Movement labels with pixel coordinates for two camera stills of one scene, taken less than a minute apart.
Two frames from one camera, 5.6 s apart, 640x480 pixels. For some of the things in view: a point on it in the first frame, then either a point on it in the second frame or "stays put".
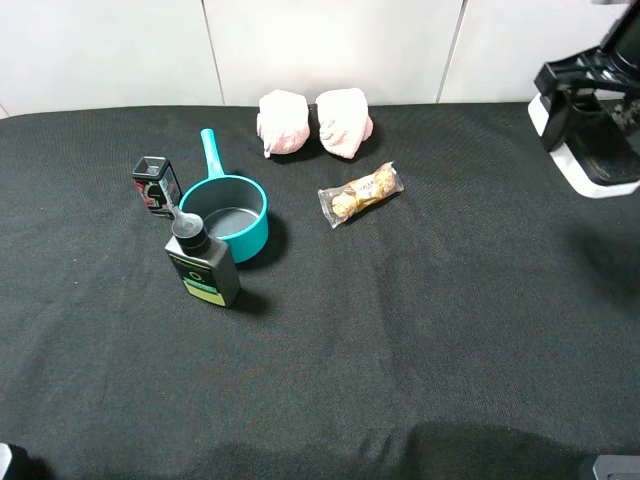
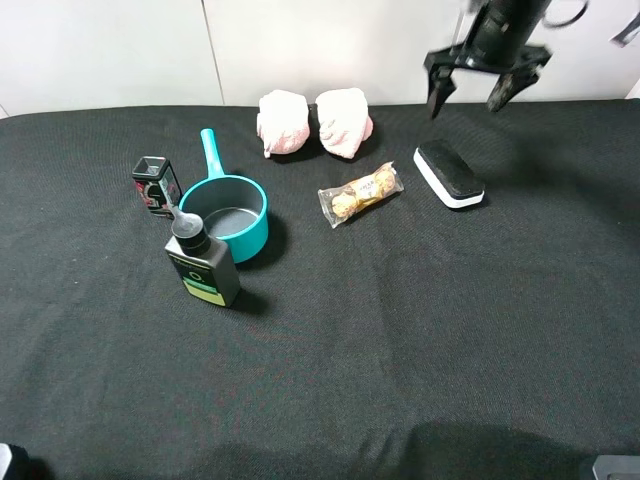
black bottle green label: [205, 267] stays put
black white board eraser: [601, 153] → [456, 184]
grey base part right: [617, 467] stays put
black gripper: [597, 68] → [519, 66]
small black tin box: [158, 185] stays put
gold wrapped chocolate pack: [342, 201] stays put
